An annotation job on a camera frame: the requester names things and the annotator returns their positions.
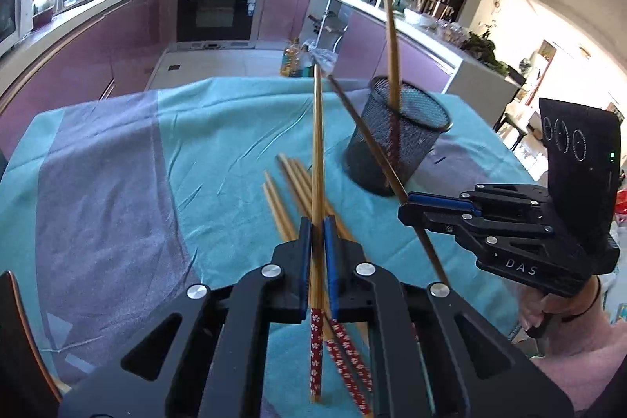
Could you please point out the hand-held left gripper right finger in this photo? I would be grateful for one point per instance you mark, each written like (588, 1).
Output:
(330, 261)

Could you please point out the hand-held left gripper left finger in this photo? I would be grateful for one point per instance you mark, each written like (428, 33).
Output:
(306, 251)

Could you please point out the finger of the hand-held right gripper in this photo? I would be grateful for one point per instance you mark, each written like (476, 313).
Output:
(514, 251)
(436, 198)

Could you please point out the wooden chopstick red floral end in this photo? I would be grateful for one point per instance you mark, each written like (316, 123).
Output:
(287, 170)
(278, 197)
(275, 212)
(344, 224)
(392, 55)
(362, 124)
(299, 178)
(318, 153)

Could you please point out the black mesh utensil holder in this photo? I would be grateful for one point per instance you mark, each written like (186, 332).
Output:
(421, 134)

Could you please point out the person's right forearm pink sleeve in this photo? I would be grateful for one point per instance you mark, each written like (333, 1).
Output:
(588, 369)

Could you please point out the person's right hand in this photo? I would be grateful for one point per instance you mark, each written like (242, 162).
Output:
(529, 315)

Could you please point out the teal and grey tablecloth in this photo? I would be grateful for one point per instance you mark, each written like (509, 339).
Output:
(220, 129)

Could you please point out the green leafy vegetables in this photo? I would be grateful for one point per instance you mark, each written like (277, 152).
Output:
(485, 50)

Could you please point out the clear plastic bag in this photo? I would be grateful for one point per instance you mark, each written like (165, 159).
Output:
(329, 58)

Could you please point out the yellow cooking oil bottle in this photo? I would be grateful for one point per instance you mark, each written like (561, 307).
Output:
(290, 60)

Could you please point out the purple kitchen cabinets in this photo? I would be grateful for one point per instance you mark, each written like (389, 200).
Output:
(73, 65)

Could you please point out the white kitchen countertop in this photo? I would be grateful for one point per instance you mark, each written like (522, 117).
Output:
(88, 6)

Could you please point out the white microwave oven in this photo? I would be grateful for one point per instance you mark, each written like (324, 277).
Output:
(12, 16)

